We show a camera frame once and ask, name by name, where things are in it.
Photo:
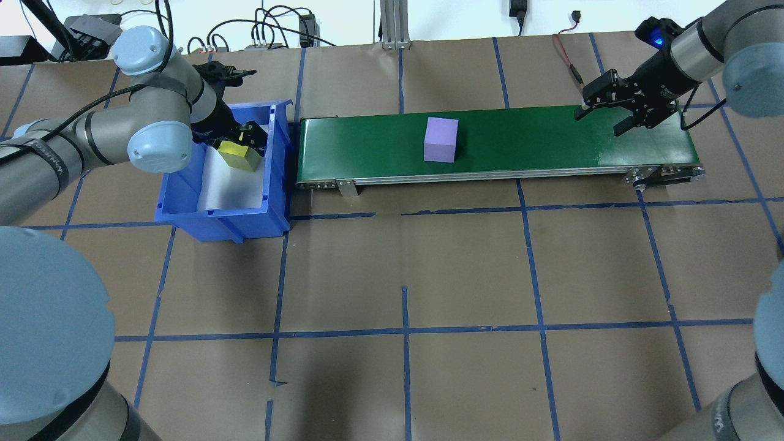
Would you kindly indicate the aluminium camera post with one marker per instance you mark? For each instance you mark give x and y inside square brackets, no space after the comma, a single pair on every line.
[395,24]

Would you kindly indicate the green conveyor belt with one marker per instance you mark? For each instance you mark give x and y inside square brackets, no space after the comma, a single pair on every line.
[520,141]

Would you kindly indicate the black power adapter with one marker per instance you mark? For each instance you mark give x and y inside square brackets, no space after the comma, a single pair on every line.
[517,7]

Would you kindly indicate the purple foam block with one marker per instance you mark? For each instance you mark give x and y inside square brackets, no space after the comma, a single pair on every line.
[441,139]

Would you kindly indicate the blue plastic storage bin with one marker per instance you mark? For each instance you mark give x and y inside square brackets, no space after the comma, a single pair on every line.
[275,196]

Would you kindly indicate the yellow foam block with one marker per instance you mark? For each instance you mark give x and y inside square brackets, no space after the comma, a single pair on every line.
[236,158]

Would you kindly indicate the black camera stand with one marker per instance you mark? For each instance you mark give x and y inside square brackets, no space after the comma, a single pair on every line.
[24,49]

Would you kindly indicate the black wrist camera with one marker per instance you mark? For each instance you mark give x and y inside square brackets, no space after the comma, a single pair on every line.
[217,75]
[658,33]

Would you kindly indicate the grey box on stand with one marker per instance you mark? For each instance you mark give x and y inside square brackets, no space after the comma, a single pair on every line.
[92,27]

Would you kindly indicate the white foam liner sheet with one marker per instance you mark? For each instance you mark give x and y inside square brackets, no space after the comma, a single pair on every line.
[233,190]

